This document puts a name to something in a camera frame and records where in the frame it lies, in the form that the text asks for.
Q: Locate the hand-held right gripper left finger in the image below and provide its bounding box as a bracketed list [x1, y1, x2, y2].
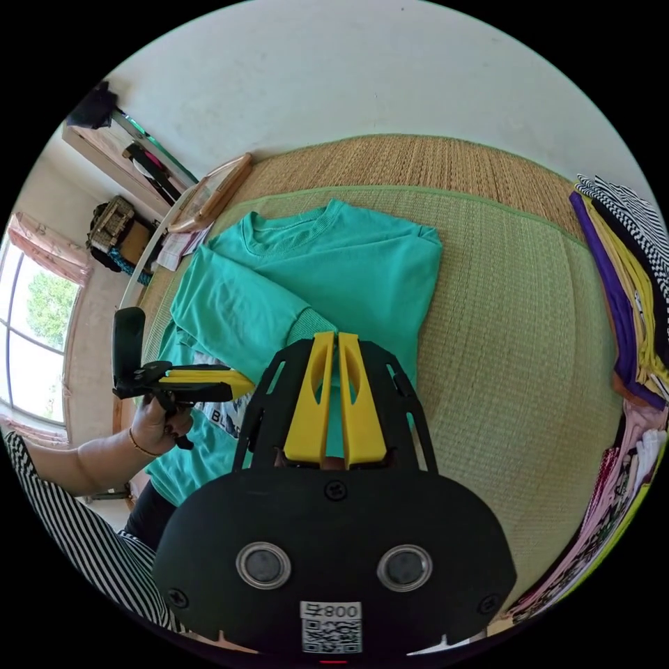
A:
[284, 331, 336, 465]

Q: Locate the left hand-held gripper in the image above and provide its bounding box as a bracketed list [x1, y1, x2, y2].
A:
[112, 359, 256, 452]

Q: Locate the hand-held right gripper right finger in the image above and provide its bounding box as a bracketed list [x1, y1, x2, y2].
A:
[338, 332, 391, 469]

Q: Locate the green long sleeve shirt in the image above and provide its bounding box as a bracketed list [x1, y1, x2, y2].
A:
[144, 198, 445, 509]

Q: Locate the person's left forearm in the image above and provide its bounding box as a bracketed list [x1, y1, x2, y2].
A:
[31, 429, 157, 498]

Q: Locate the person's left hand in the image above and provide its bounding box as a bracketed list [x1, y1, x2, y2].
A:
[129, 390, 193, 457]

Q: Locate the bed with woven mat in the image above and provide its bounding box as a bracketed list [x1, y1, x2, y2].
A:
[118, 133, 631, 620]

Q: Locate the window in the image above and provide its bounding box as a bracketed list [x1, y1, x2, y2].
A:
[0, 238, 83, 425]

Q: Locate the woven basket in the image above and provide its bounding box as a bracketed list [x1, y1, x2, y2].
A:
[85, 195, 157, 277]

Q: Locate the wooden framed board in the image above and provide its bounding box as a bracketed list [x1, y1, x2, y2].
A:
[166, 152, 255, 234]

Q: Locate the person's body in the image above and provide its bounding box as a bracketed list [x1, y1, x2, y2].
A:
[0, 431, 187, 634]

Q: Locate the pink curtain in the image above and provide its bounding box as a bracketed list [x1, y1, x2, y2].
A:
[3, 210, 94, 287]

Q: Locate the pile of clothes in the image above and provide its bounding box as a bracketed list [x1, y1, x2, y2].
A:
[499, 174, 669, 628]

